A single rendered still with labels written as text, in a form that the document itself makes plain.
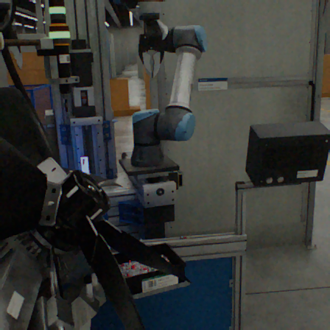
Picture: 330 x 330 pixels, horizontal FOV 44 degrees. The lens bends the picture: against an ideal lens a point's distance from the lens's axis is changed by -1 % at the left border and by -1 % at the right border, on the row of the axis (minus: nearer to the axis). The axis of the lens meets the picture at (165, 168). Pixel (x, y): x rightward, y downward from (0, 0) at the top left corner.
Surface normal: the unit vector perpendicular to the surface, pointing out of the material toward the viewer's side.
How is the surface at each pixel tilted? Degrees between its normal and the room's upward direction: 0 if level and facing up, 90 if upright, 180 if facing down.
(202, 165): 90
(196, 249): 90
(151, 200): 90
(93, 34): 90
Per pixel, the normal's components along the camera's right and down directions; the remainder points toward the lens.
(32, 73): 0.05, 0.28
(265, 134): 0.00, -0.86
